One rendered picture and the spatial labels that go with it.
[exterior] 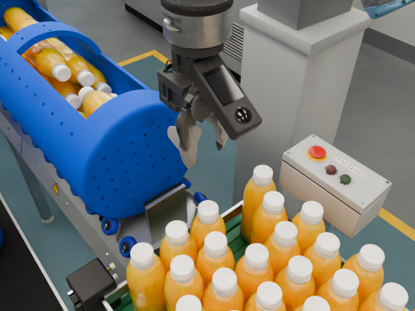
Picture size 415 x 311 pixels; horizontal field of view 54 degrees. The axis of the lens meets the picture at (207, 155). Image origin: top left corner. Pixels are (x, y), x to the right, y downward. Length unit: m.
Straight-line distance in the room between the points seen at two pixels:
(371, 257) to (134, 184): 0.48
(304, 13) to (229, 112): 0.87
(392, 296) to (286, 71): 0.89
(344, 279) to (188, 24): 0.46
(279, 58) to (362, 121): 1.57
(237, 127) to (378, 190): 0.41
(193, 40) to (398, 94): 2.84
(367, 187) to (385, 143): 1.94
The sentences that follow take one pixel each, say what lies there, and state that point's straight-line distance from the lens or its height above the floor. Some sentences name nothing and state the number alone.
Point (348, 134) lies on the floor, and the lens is 2.77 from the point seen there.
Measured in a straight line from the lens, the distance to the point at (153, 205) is 0.84.
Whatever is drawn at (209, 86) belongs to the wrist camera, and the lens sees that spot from 0.54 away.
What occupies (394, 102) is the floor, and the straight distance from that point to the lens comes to 3.19.
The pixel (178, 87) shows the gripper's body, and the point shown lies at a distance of 0.58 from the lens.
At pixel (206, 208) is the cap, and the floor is 1.11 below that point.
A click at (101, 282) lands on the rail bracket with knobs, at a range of 0.82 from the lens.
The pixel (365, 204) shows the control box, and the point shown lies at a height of 1.10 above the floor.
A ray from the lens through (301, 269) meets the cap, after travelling 0.70.
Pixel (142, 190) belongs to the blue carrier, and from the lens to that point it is 0.91.
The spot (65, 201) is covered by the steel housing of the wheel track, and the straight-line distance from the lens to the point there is 1.13.
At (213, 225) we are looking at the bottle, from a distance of 0.77.
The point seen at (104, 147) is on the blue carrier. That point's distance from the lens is 0.77.
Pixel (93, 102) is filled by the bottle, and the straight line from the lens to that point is 0.89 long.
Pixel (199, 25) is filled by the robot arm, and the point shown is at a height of 1.47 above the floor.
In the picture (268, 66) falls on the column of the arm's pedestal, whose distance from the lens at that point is 1.48.
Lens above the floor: 1.69
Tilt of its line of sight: 43 degrees down
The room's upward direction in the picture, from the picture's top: straight up
